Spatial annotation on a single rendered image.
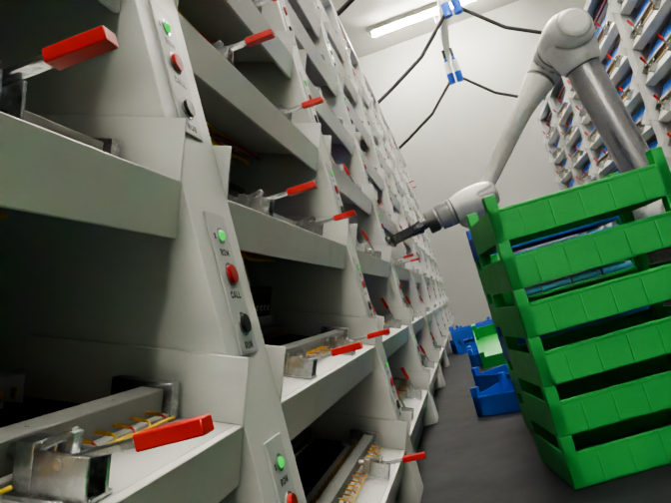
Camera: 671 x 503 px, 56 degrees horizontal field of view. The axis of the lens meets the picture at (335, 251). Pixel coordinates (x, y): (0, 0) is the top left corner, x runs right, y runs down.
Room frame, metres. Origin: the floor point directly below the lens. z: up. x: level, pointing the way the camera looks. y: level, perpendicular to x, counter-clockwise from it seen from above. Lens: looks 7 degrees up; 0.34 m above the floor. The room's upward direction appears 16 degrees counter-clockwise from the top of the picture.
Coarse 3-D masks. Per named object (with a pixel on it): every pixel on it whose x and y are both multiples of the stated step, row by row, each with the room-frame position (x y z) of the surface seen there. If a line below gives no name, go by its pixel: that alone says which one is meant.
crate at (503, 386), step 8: (504, 376) 1.91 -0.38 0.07; (496, 384) 1.90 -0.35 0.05; (504, 384) 1.91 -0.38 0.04; (512, 384) 1.91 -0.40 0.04; (472, 392) 1.77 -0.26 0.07; (480, 392) 1.82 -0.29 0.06; (488, 392) 1.85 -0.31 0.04; (496, 392) 1.88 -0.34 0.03; (504, 392) 1.71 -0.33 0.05; (512, 392) 1.70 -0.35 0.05; (480, 400) 1.76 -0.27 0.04; (488, 400) 1.75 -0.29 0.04; (496, 400) 1.73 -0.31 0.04; (504, 400) 1.72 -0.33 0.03; (512, 400) 1.70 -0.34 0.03; (480, 408) 1.76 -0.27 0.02; (488, 408) 1.75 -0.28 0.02; (496, 408) 1.74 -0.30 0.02; (504, 408) 1.72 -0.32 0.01; (512, 408) 1.71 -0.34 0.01; (480, 416) 1.77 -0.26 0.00
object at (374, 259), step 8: (352, 232) 1.26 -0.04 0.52; (352, 240) 1.26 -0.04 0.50; (368, 240) 1.70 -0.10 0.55; (360, 248) 1.43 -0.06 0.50; (368, 248) 1.86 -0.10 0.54; (376, 248) 1.86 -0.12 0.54; (384, 248) 1.85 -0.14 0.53; (360, 256) 1.33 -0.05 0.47; (368, 256) 1.44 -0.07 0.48; (376, 256) 1.69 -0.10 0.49; (384, 256) 1.85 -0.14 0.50; (360, 264) 1.34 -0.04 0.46; (368, 264) 1.45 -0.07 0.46; (376, 264) 1.58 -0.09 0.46; (384, 264) 1.74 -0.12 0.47; (368, 272) 1.46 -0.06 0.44; (376, 272) 1.59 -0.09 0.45; (384, 272) 1.75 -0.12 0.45
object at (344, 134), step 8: (304, 56) 1.26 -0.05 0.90; (304, 64) 1.26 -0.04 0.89; (312, 88) 1.33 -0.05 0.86; (320, 88) 1.43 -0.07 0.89; (312, 96) 1.33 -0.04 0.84; (320, 96) 1.40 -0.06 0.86; (320, 104) 1.41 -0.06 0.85; (328, 104) 1.70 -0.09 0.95; (320, 112) 1.41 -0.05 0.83; (328, 112) 1.49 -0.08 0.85; (320, 120) 1.59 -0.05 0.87; (328, 120) 1.50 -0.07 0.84; (336, 120) 1.60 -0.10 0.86; (328, 128) 1.67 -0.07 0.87; (336, 128) 1.60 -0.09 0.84; (344, 128) 1.70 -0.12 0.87; (352, 128) 1.85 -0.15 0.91; (336, 136) 1.62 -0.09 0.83; (344, 136) 1.71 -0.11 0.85; (352, 136) 1.85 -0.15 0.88; (344, 144) 1.72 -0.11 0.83; (352, 144) 1.83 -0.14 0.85; (352, 152) 1.85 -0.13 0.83
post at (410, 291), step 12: (336, 24) 2.55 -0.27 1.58; (348, 72) 2.55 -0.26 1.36; (360, 108) 2.55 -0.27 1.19; (360, 120) 2.55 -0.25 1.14; (360, 144) 2.55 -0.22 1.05; (372, 144) 2.55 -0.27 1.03; (372, 156) 2.55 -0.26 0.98; (384, 180) 2.61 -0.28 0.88; (384, 192) 2.55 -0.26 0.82; (384, 204) 2.55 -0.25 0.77; (384, 228) 2.55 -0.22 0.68; (396, 228) 2.55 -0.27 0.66; (396, 252) 2.55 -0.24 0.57; (408, 288) 2.55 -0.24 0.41; (420, 336) 2.55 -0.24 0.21; (432, 348) 2.55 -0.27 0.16; (444, 384) 2.57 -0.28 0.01
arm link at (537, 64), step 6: (534, 54) 1.99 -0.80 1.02; (534, 60) 1.99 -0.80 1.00; (540, 60) 1.96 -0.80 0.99; (534, 66) 2.00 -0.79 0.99; (540, 66) 1.98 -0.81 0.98; (546, 66) 1.96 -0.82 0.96; (540, 72) 1.98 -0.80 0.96; (546, 72) 1.98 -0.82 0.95; (552, 72) 1.98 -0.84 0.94; (552, 78) 1.99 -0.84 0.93; (558, 78) 2.01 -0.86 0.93
